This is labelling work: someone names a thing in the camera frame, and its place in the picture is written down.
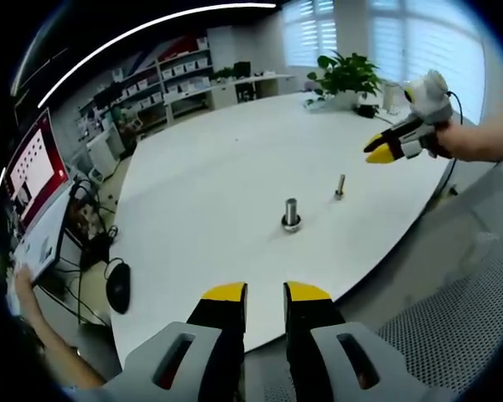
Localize large threaded stud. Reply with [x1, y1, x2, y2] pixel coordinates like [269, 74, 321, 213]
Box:
[280, 197, 303, 235]

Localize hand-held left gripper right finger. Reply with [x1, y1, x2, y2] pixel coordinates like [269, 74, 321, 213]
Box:
[283, 280, 466, 402]

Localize white cylinder container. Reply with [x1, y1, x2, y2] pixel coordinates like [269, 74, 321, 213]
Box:
[383, 82, 400, 113]

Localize storage shelves with white bins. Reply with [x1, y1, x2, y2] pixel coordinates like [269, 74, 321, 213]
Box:
[77, 36, 215, 139]

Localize potted green plant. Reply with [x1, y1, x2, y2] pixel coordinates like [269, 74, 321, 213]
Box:
[308, 50, 382, 110]

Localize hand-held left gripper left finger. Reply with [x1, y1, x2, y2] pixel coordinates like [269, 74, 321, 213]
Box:
[91, 281, 248, 402]

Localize long white counter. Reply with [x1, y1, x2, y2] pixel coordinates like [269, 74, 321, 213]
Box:
[163, 74, 298, 122]

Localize person's right hand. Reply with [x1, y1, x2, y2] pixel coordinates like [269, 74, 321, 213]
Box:
[433, 121, 462, 159]

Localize laptop with red screen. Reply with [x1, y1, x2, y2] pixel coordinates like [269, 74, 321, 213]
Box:
[3, 107, 75, 286]

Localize grey mesh chair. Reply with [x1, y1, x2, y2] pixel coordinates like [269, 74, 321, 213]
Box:
[242, 162, 503, 402]

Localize curved ceiling light strip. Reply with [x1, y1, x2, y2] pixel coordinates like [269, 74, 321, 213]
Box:
[37, 3, 277, 109]

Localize black computer mouse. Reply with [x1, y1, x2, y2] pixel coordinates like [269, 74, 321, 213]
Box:
[107, 263, 132, 315]

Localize window with white blinds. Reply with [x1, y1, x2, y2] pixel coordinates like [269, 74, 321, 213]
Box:
[283, 0, 487, 122]

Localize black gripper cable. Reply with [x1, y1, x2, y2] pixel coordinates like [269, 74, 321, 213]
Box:
[443, 88, 465, 126]

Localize tangle of black cables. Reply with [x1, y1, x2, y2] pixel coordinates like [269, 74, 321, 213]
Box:
[66, 178, 121, 260]

